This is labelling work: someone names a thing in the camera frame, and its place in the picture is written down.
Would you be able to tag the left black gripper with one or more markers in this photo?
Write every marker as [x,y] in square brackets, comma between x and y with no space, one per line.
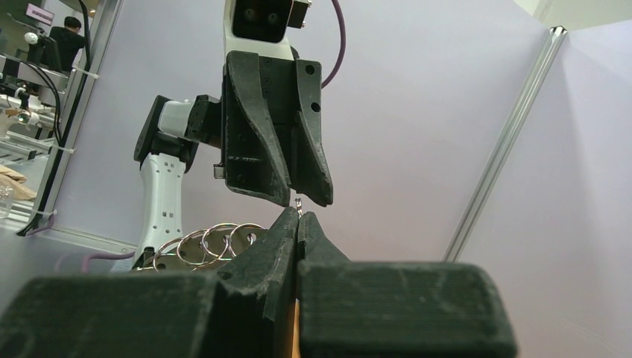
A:
[271,126]

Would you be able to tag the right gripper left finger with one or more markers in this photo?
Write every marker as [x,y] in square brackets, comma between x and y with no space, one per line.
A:
[243,309]

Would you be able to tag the person in black shirt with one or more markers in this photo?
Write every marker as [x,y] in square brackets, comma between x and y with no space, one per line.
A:
[69,41]

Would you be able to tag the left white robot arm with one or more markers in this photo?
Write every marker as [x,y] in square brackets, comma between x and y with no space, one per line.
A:
[165,152]

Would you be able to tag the large grey toothed keyring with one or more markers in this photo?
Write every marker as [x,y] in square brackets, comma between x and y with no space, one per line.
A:
[208,248]

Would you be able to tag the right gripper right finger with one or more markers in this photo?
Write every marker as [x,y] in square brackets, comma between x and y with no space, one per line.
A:
[395,309]

